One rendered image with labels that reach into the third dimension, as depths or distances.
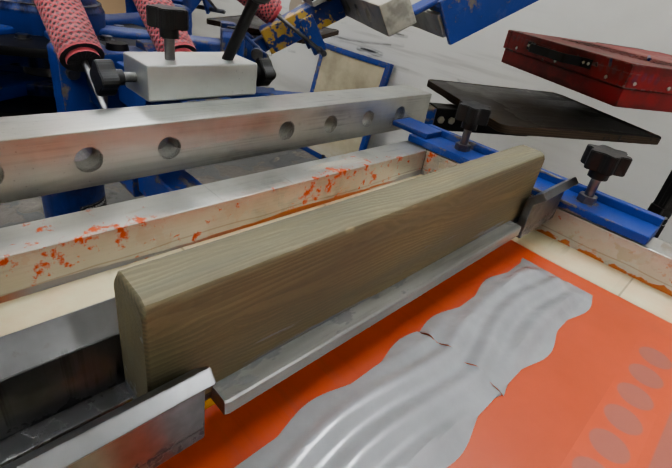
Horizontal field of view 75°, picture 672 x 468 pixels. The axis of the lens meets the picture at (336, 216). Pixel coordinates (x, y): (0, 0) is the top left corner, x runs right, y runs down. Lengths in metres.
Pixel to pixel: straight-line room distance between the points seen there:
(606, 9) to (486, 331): 2.07
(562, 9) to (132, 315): 2.31
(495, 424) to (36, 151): 0.37
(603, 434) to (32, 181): 0.43
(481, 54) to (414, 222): 2.27
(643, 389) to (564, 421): 0.08
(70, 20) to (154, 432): 0.52
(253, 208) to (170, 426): 0.24
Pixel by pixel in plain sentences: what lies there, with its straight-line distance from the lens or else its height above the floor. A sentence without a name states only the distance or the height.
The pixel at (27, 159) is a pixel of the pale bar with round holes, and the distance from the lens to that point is 0.40.
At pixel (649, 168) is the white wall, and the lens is 2.32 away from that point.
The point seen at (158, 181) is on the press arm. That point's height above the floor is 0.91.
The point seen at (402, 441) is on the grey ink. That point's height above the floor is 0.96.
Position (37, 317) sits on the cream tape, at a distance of 0.35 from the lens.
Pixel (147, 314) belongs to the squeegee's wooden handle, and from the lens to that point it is 0.19.
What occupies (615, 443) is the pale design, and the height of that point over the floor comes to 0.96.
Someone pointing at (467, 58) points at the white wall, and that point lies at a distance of 2.58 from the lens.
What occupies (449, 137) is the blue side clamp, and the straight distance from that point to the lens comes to 0.63.
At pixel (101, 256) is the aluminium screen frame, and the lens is 0.37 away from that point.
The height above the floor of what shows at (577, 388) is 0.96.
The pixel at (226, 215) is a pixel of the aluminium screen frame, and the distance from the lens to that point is 0.41.
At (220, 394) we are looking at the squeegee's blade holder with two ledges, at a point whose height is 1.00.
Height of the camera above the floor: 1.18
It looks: 29 degrees down
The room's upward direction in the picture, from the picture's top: 10 degrees clockwise
